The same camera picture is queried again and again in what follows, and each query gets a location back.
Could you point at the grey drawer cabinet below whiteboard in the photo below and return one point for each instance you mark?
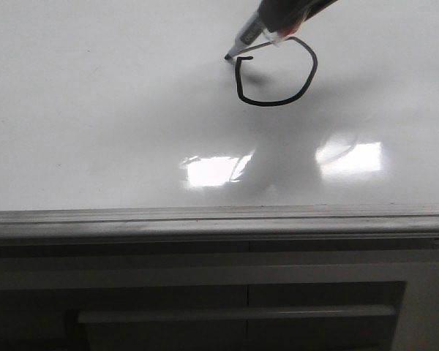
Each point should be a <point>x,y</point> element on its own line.
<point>308,295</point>

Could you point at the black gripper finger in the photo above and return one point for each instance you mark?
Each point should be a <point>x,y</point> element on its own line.
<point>276,14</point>
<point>317,7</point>

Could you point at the white whiteboard marker pen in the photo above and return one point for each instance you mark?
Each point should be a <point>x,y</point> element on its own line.
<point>250,31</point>

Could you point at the red magnet taped to marker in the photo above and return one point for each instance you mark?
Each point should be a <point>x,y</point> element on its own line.
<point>280,35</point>

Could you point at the white whiteboard with aluminium frame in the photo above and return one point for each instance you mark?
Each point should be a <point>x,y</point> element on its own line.
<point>119,120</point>

